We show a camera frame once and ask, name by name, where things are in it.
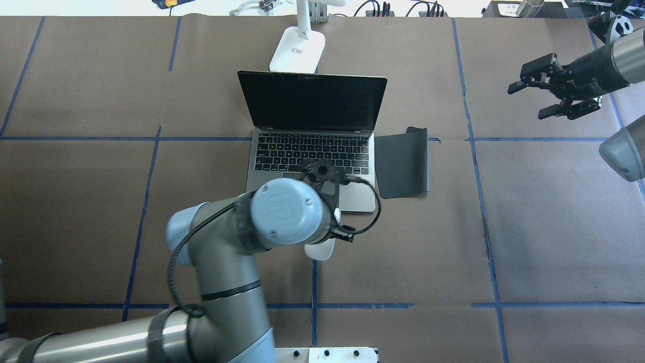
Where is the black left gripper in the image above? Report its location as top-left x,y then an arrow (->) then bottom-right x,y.
330,225 -> 356,242

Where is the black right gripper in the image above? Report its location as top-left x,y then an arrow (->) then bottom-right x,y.
507,46 -> 618,120

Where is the white computer mouse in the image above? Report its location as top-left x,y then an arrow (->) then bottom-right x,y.
302,207 -> 337,261

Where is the black mouse pad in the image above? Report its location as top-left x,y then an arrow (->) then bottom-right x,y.
374,127 -> 430,199

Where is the grey laptop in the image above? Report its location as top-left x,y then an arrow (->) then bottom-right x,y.
237,71 -> 388,192

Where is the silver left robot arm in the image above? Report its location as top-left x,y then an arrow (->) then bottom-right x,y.
2,178 -> 340,362

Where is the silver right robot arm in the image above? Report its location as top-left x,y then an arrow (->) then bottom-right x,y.
507,19 -> 644,182

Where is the white desk lamp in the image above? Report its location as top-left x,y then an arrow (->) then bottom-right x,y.
269,1 -> 326,74

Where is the silver metal cylinder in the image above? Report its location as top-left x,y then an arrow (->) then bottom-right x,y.
515,0 -> 545,18

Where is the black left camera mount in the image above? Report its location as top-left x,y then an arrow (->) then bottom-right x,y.
295,159 -> 366,211

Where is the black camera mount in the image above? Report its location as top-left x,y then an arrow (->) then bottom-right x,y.
588,1 -> 634,44
295,159 -> 366,211

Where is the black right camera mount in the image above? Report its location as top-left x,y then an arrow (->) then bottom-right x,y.
588,1 -> 634,44

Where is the black braided left cable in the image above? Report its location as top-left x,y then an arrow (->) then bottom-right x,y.
167,176 -> 382,319

